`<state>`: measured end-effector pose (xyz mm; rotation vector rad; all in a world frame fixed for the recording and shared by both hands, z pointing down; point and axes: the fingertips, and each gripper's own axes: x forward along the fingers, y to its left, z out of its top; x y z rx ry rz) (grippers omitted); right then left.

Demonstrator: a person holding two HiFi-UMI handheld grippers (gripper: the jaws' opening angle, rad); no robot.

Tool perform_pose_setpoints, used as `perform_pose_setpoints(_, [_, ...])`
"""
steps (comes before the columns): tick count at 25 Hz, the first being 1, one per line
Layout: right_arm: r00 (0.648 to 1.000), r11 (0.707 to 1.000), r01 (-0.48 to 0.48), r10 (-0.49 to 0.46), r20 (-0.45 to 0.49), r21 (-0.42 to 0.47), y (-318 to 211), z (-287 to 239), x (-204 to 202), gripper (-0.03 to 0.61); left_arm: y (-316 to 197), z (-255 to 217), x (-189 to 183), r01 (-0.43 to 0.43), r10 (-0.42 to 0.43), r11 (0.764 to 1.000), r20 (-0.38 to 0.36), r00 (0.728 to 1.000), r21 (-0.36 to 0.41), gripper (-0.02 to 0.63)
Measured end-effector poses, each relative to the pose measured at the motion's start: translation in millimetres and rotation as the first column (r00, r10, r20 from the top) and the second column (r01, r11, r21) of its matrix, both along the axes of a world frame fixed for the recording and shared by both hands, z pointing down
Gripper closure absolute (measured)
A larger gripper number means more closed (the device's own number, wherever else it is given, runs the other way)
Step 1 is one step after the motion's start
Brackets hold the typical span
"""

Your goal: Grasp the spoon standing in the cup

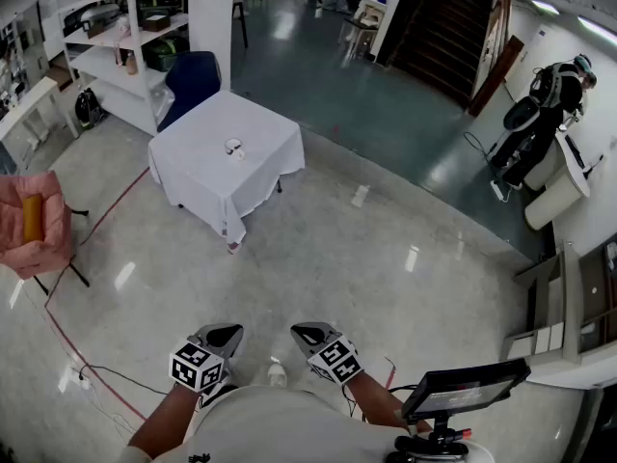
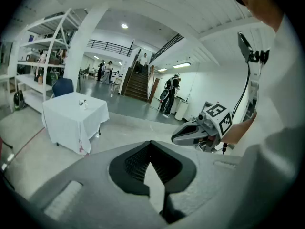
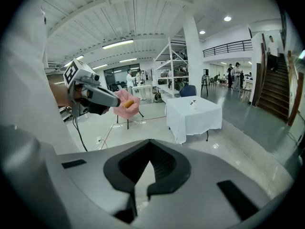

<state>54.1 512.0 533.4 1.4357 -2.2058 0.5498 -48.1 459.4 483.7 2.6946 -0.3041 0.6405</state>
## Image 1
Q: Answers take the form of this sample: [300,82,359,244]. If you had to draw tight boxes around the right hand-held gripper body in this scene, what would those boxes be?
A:
[306,333,364,386]

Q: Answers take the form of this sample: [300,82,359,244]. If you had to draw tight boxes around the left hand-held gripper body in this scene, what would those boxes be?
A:
[168,337,228,395]

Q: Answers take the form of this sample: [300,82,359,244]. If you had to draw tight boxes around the small object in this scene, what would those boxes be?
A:
[224,136,247,163]

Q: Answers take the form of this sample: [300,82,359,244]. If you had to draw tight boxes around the person's left forearm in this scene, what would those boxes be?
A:
[128,382,201,453]

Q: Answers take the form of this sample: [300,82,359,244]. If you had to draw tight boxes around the person's right forearm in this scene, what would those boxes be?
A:
[343,370,434,434]

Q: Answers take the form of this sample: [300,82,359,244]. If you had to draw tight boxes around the person's white shoe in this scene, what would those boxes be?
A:
[266,362,289,388]

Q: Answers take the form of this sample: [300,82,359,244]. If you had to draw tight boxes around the person's white shirt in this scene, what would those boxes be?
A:
[117,385,494,463]

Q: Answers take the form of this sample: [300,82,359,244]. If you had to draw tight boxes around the black monitor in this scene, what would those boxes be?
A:
[400,358,532,422]

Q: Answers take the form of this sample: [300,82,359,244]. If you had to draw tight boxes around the table with white cloth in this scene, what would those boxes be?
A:
[147,89,307,255]

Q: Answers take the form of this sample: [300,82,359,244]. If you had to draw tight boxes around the pink armchair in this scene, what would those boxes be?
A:
[0,170,92,296]

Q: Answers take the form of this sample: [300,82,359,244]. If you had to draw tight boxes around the yellow cushion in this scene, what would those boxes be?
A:
[21,195,44,243]

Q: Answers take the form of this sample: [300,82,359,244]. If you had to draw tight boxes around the grey shelf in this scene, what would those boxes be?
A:
[498,238,617,391]

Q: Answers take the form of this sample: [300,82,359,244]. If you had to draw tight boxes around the black backpack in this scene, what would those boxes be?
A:
[73,87,105,130]

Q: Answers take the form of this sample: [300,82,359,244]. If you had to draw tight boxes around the blue chair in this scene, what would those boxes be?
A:
[156,50,223,133]

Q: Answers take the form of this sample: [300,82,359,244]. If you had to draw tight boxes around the round white table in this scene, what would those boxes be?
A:
[523,130,604,232]

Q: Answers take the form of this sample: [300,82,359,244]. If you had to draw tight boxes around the white shelf unit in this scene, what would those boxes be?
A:
[51,0,192,137]

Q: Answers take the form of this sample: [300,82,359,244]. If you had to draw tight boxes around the green case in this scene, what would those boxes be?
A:
[143,36,190,72]

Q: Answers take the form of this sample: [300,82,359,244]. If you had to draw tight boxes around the white desk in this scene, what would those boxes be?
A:
[0,75,81,174]

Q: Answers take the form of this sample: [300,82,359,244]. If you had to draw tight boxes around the white side table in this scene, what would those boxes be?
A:
[336,0,387,63]

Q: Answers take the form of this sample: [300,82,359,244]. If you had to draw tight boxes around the wooden boards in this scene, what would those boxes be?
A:
[466,0,526,119]

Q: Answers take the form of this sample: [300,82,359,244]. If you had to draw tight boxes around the dark staircase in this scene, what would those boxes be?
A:
[375,0,498,111]

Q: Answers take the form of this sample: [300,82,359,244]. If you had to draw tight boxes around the black floor cable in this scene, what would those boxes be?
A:
[78,363,171,397]

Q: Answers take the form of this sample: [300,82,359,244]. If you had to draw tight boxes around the black monitor mount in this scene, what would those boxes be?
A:
[385,412,472,463]

